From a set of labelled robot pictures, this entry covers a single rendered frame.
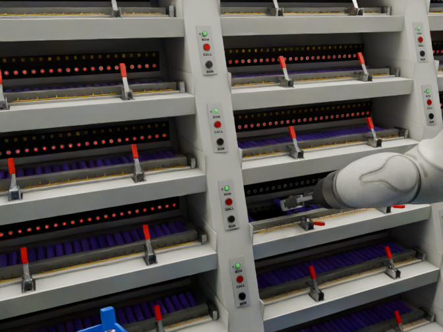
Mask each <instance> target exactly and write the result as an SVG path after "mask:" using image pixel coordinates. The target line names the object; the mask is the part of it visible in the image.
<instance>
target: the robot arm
mask: <svg viewBox="0 0 443 332"><path fill-rule="evenodd" d="M438 202H443V129H442V130H441V131H440V133H439V134H438V135H437V136H436V137H434V138H432V139H425V140H422V141H420V143H419V144H417V145H416V146H415V147H414V148H412V149H411V150H409V151H408V152H406V153H404V155H402V154H399V153H390V152H384V153H377V154H373V155H369V156H366V157H363V158H361V159H358V160H356V161H354V162H352V163H350V164H349V165H348V166H347V167H344V168H343V169H340V170H338V171H334V172H332V173H330V174H329V175H327V177H326V178H324V179H321V180H320V181H318V183H317V184H316V186H315V188H314V189H311V190H310V191H308V192H305V193H304V195H296V196H294V197H293V195H292V196H289V198H287V199H284V200H281V201H280V205H281V210H282V211H287V210H290V209H295V208H300V207H303V206H305V207H306V208H308V207H310V206H311V205H318V204H320V205H321V206H322V207H324V208H326V209H338V210H340V209H351V208H383V207H388V206H394V205H399V204H413V205H421V204H433V203H438Z"/></svg>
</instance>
